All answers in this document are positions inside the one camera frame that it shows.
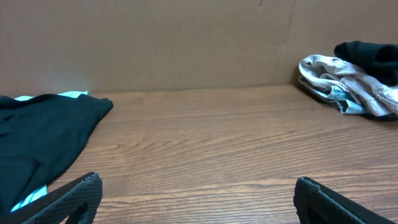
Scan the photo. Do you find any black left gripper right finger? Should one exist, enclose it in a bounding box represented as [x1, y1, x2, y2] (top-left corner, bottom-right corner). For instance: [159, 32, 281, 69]
[294, 177, 395, 224]

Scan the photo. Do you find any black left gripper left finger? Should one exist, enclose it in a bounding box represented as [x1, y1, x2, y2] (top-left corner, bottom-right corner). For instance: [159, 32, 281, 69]
[1, 172, 103, 224]

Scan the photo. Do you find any black t-shirt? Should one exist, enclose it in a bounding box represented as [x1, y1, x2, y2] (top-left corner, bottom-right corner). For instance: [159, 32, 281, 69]
[1, 94, 113, 217]

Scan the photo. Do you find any light blue t-shirt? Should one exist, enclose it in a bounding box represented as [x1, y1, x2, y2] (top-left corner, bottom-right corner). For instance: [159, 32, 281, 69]
[11, 91, 89, 213]

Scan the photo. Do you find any folded light blue garment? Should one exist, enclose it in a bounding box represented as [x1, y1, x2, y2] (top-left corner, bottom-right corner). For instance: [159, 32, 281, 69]
[298, 76, 368, 114]

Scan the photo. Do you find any folded beige garment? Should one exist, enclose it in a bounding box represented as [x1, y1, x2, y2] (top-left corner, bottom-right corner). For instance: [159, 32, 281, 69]
[298, 55, 397, 118]

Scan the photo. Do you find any folded black garment with tag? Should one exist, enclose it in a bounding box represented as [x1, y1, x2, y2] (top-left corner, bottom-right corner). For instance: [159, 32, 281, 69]
[334, 40, 397, 86]

